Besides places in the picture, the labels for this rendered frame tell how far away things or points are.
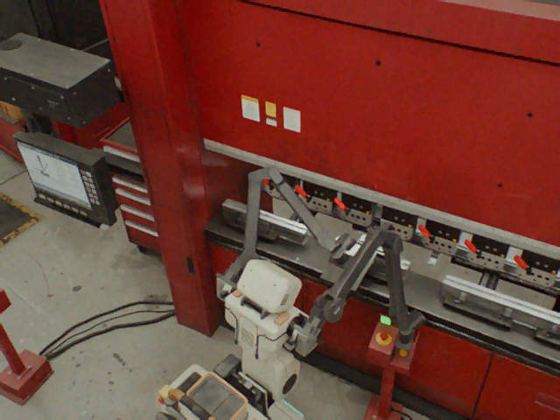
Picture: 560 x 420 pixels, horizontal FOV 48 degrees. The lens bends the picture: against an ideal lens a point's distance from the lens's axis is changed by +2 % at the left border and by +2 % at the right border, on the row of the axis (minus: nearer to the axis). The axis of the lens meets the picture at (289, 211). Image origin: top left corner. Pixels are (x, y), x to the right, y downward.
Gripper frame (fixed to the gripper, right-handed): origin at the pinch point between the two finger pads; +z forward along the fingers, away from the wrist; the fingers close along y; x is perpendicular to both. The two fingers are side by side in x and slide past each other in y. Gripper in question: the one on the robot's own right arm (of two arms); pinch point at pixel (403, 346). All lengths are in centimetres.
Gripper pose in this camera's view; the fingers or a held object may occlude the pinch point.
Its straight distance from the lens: 293.5
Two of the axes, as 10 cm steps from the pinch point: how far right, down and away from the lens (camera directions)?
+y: 3.6, -7.9, 4.9
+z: 1.2, 5.6, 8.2
